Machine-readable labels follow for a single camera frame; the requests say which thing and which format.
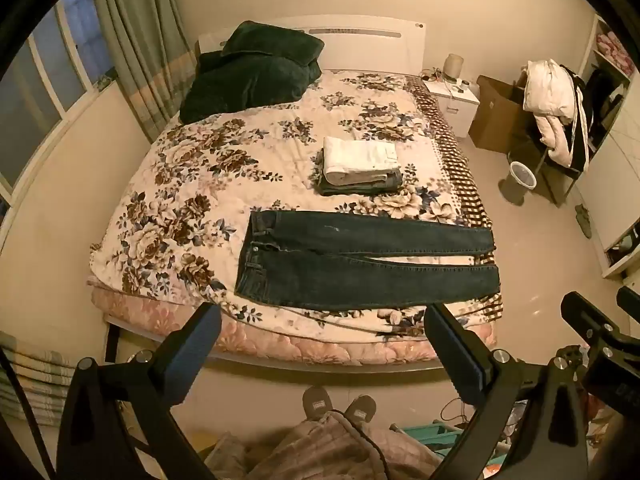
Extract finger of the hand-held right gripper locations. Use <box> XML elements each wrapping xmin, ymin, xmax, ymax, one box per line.
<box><xmin>561</xmin><ymin>291</ymin><xmax>640</xmax><ymax>357</ymax></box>
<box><xmin>617</xmin><ymin>286</ymin><xmax>640</xmax><ymax>318</ymax></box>

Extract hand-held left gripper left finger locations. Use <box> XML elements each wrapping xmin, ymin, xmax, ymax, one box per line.
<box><xmin>55</xmin><ymin>301</ymin><xmax>223</xmax><ymax>480</ymax></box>

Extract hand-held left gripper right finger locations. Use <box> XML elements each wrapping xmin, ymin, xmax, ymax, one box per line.
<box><xmin>422</xmin><ymin>302</ymin><xmax>588</xmax><ymax>480</ymax></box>

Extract dark blue jeans pants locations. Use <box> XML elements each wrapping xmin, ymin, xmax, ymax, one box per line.
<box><xmin>234</xmin><ymin>210</ymin><xmax>502</xmax><ymax>312</ymax></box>

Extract folded dark pants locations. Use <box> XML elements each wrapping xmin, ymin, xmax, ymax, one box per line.
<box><xmin>315</xmin><ymin>169</ymin><xmax>405</xmax><ymax>197</ymax></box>

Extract folded white pants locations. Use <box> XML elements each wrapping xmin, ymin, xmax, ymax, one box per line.
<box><xmin>321</xmin><ymin>136</ymin><xmax>401</xmax><ymax>184</ymax></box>

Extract teal plastic basket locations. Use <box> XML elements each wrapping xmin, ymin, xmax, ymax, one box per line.
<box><xmin>400</xmin><ymin>422</ymin><xmax>473</xmax><ymax>456</ymax></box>

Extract pink floral mattress pad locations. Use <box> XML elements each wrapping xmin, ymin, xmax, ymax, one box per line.
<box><xmin>89</xmin><ymin>280</ymin><xmax>501</xmax><ymax>367</ymax></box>

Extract white wardrobe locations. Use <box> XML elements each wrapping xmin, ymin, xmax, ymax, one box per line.
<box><xmin>570</xmin><ymin>12</ymin><xmax>640</xmax><ymax>281</ymax></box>

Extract person's grey slipper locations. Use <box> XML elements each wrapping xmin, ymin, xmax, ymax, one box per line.
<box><xmin>302</xmin><ymin>386</ymin><xmax>331</xmax><ymax>418</ymax></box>
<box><xmin>345</xmin><ymin>394</ymin><xmax>377</xmax><ymax>423</ymax></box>

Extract chair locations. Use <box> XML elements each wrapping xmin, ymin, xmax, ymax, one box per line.
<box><xmin>535</xmin><ymin>125</ymin><xmax>582</xmax><ymax>206</ymax></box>

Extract mesh trash bin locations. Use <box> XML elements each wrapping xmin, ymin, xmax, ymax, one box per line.
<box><xmin>509</xmin><ymin>161</ymin><xmax>537</xmax><ymax>193</ymax></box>

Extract floral bed blanket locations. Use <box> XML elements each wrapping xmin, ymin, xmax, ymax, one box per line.
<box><xmin>89</xmin><ymin>71</ymin><xmax>503</xmax><ymax>356</ymax></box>

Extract striped folded cloth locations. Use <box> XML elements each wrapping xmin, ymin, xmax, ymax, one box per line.
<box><xmin>0</xmin><ymin>342</ymin><xmax>76</xmax><ymax>428</ymax></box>

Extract black garment with white stripe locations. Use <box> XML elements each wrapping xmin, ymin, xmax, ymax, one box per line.
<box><xmin>560</xmin><ymin>65</ymin><xmax>592</xmax><ymax>172</ymax></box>

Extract black bag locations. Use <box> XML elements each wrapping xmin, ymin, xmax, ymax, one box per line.
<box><xmin>585</xmin><ymin>67</ymin><xmax>626</xmax><ymax>126</ymax></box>

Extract brown cardboard box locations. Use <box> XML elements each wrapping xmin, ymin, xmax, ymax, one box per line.
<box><xmin>467</xmin><ymin>75</ymin><xmax>533</xmax><ymax>153</ymax></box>

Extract white puffer jacket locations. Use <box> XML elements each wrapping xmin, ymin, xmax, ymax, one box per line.
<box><xmin>522</xmin><ymin>59</ymin><xmax>583</xmax><ymax>168</ymax></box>

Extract white nightstand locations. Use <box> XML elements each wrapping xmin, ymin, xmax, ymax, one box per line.
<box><xmin>424</xmin><ymin>76</ymin><xmax>481</xmax><ymax>138</ymax></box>

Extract pink floral bedding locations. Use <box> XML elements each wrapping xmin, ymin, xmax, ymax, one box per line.
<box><xmin>595</xmin><ymin>30</ymin><xmax>636</xmax><ymax>68</ymax></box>

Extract dark green pillows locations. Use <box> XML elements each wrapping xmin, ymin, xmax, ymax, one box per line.
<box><xmin>179</xmin><ymin>51</ymin><xmax>322</xmax><ymax>125</ymax></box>

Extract white table lamp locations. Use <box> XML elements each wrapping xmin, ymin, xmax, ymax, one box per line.
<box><xmin>442</xmin><ymin>53</ymin><xmax>463</xmax><ymax>83</ymax></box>

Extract window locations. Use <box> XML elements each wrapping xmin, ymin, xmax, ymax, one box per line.
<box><xmin>0</xmin><ymin>0</ymin><xmax>118</xmax><ymax>201</ymax></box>

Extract dark green pillow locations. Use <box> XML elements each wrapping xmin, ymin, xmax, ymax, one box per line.
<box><xmin>221</xmin><ymin>20</ymin><xmax>325</xmax><ymax>67</ymax></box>

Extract green curtain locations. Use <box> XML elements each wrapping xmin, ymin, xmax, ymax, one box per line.
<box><xmin>89</xmin><ymin>0</ymin><xmax>198</xmax><ymax>143</ymax></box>

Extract white bed headboard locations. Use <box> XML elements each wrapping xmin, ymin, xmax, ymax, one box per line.
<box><xmin>197</xmin><ymin>15</ymin><xmax>427</xmax><ymax>73</ymax></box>

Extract black cable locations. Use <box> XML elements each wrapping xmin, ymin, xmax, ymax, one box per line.
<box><xmin>0</xmin><ymin>345</ymin><xmax>56</xmax><ymax>480</ymax></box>

